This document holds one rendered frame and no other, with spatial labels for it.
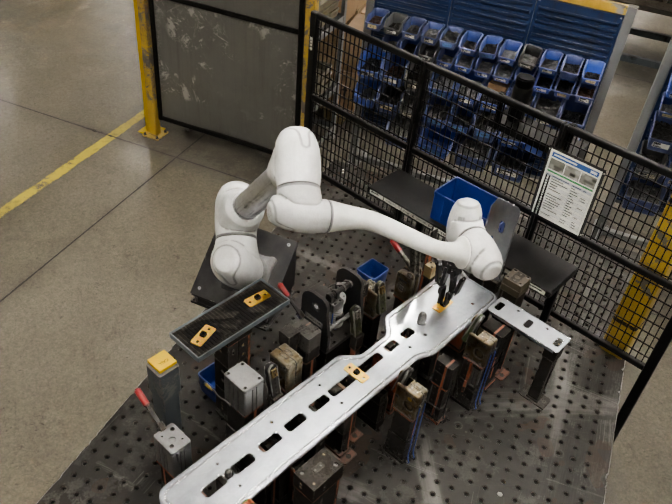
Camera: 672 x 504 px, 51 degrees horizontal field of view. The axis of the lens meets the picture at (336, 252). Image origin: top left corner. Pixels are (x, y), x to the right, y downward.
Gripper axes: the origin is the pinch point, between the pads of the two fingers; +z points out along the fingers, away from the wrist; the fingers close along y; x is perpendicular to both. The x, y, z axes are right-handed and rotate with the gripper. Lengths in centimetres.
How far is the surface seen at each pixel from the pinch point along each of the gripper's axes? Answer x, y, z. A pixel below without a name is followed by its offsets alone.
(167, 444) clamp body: -108, -15, -1
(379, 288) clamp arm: -19.0, -15.2, -4.9
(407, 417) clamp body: -43.1, 19.7, 11.3
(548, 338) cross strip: 14.4, 35.3, 4.0
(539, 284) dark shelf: 33.5, 19.6, 1.0
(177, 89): 92, -281, 63
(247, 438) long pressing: -88, -5, 5
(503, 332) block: 7.0, 22.1, 6.1
